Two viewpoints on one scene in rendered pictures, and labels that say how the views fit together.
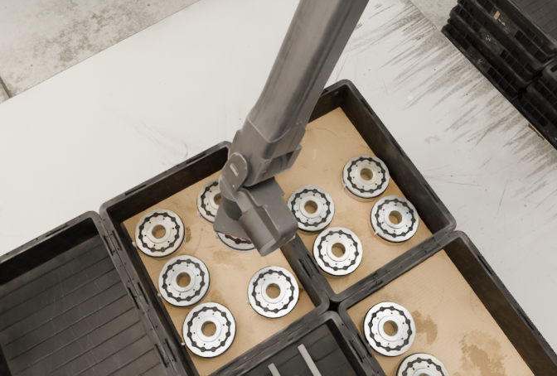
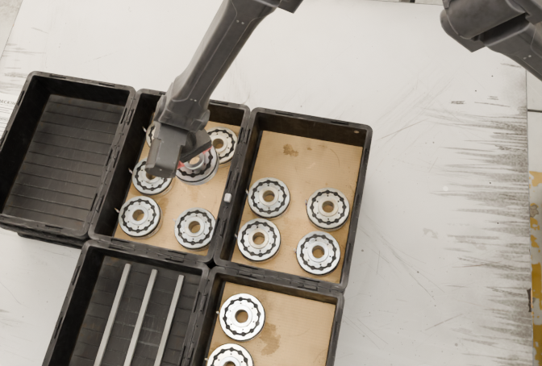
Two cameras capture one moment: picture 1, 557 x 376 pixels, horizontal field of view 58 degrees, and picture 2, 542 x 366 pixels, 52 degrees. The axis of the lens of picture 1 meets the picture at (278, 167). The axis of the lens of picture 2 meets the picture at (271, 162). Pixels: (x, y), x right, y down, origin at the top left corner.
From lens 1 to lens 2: 0.52 m
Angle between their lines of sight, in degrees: 21
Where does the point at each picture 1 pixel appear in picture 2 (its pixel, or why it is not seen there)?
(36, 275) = (84, 105)
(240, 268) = (193, 198)
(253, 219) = (154, 145)
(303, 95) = (193, 82)
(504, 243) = (407, 355)
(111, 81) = not seen: hidden behind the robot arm
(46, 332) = (61, 142)
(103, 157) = not seen: hidden behind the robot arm
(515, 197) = (454, 331)
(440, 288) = (306, 327)
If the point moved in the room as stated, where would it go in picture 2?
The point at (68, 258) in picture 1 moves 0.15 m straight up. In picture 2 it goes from (108, 109) to (86, 81)
